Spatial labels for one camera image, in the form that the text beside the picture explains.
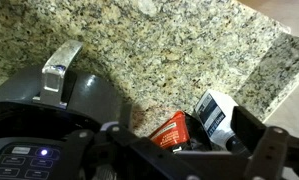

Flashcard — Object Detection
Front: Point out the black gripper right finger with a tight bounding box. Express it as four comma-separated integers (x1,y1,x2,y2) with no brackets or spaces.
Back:
230,105,299,180

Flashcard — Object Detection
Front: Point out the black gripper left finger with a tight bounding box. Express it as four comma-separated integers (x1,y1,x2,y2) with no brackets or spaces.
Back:
64,123,203,180

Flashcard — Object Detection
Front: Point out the red snack packet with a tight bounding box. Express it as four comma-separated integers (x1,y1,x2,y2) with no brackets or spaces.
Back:
148,110,192,150

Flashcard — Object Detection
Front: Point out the black printed bag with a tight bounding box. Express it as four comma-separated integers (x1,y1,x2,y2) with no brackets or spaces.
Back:
183,113,214,152

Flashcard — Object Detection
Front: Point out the small white labelled bottle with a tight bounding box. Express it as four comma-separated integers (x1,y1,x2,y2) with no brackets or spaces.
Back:
193,88,254,158

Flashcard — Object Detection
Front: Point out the dark grey air fryer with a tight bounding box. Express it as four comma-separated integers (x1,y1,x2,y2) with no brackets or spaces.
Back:
0,39,134,180

